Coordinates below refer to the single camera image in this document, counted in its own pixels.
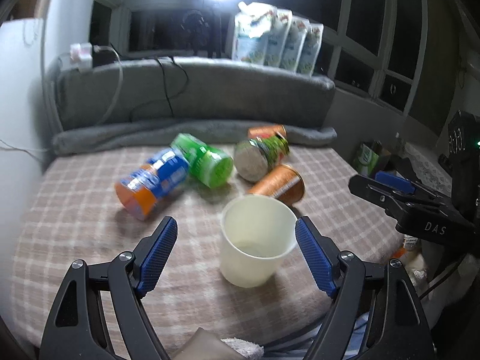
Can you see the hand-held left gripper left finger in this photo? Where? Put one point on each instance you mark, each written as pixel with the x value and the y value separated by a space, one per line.
pixel 157 258

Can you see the white charger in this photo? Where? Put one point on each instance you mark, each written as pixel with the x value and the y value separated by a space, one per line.
pixel 80 56

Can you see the white window frame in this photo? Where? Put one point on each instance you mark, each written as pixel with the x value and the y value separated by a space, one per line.
pixel 390 37

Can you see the blue and orange cup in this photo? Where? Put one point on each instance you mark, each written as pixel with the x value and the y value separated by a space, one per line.
pixel 152 183

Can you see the green label foil-lid cup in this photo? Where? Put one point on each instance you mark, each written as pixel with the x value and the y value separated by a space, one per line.
pixel 260 156

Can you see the grey rolled blanket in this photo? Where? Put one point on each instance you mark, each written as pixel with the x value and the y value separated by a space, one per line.
pixel 112 135

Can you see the green box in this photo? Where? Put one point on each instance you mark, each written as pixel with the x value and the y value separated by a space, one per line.
pixel 364 159

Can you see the small orange cup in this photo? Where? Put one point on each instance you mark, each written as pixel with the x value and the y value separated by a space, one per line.
pixel 267 132

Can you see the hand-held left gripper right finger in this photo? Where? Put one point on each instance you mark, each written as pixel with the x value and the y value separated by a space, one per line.
pixel 314 258

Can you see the grey cushion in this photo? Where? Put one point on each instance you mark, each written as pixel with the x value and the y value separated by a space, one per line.
pixel 232 90

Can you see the white towel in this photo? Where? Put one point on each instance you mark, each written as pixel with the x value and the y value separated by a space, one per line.
pixel 243 348

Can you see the large orange cup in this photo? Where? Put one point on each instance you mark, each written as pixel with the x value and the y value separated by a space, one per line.
pixel 280 188

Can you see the white cup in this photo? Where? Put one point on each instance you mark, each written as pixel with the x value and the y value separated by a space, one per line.
pixel 257 243

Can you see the brown flat pouch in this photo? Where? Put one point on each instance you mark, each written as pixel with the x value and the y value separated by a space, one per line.
pixel 204 347

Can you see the white patterned cloth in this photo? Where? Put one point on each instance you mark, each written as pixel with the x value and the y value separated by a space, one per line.
pixel 427 168

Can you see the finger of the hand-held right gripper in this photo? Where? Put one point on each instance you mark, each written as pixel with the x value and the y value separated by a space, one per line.
pixel 378 195
pixel 394 182

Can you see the black headphones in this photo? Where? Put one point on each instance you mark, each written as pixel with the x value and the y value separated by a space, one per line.
pixel 194 26

